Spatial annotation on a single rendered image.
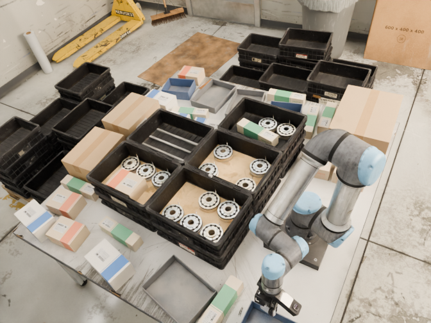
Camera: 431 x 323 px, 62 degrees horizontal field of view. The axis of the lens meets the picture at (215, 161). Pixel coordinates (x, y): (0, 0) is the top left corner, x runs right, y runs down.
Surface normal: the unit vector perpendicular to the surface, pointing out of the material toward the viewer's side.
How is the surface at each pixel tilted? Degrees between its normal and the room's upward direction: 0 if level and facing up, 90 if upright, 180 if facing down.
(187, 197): 0
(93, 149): 0
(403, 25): 77
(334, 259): 0
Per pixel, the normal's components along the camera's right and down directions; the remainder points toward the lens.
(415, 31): -0.50, 0.49
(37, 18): 0.86, 0.30
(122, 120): -0.11, -0.67
